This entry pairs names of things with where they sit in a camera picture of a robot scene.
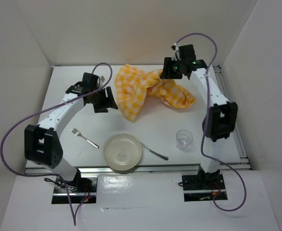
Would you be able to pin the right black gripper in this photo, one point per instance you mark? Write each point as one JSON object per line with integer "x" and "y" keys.
{"x": 167, "y": 64}

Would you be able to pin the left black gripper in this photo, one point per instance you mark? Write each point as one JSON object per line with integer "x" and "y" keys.
{"x": 107, "y": 102}

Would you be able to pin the yellow white checkered cloth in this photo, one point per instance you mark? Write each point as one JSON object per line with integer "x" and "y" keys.
{"x": 133, "y": 85}

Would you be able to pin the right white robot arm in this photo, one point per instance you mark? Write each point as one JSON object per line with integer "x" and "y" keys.
{"x": 220, "y": 118}

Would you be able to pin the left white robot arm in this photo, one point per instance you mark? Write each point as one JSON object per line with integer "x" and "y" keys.
{"x": 42, "y": 141}

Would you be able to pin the silver fork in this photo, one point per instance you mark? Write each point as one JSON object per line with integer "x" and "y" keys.
{"x": 78, "y": 134}

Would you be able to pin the cream round plate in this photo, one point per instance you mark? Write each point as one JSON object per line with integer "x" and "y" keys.
{"x": 122, "y": 152}

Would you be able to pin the clear plastic cup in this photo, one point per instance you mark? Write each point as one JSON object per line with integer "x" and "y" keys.
{"x": 184, "y": 141}

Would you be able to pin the silver spoon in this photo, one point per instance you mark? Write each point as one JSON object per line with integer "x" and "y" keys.
{"x": 153, "y": 152}

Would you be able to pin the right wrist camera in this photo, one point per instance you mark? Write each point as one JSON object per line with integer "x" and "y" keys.
{"x": 183, "y": 52}

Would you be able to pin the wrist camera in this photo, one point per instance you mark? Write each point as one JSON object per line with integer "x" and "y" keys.
{"x": 183, "y": 52}
{"x": 92, "y": 81}

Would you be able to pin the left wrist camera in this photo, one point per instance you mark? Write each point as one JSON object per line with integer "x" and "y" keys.
{"x": 92, "y": 81}

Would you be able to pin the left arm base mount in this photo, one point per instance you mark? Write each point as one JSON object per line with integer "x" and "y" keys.
{"x": 85, "y": 193}

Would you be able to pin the aluminium rail frame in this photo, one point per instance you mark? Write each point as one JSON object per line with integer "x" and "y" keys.
{"x": 42, "y": 141}

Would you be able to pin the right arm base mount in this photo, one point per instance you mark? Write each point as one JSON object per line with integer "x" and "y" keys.
{"x": 193, "y": 190}

